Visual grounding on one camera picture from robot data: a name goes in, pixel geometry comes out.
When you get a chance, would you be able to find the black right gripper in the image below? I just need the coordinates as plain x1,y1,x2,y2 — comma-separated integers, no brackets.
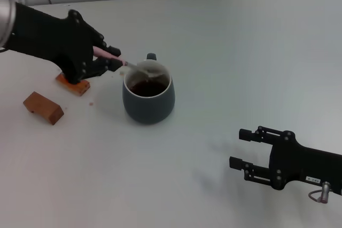
229,125,342,191

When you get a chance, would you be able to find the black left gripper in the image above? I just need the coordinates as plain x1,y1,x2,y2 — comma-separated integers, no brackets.
5,2,121,84

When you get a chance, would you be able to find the pink handled metal spoon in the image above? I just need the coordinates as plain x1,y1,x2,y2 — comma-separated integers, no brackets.
92,46,164,80

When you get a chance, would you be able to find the grey ceramic cup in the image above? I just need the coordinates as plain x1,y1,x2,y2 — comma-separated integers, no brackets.
122,52,176,125

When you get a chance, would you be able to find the flat orange wooden block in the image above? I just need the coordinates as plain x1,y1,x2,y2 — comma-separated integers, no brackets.
55,74,91,97

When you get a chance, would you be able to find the dark coffee liquid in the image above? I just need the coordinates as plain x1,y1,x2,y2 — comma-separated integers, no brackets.
128,81,169,98

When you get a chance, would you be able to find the tall brown wooden block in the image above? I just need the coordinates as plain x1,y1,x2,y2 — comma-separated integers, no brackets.
22,91,65,127

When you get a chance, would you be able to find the right gripper cable with plug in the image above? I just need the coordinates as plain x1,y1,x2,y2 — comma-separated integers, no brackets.
308,182,332,204

